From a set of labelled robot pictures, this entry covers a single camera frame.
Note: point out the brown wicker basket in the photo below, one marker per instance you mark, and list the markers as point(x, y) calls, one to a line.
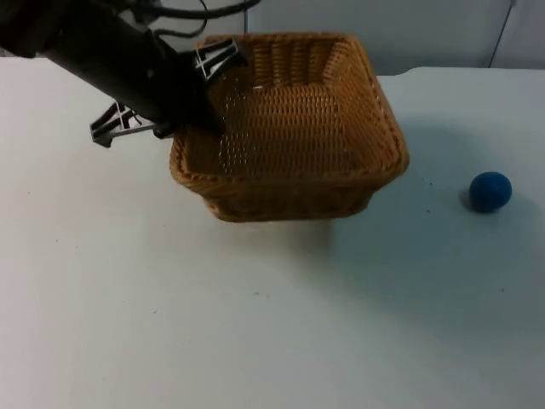
point(289, 128)

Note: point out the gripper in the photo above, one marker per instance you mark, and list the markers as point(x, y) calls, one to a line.
point(170, 81)

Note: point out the blue ball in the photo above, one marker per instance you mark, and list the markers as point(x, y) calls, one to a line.
point(490, 191)

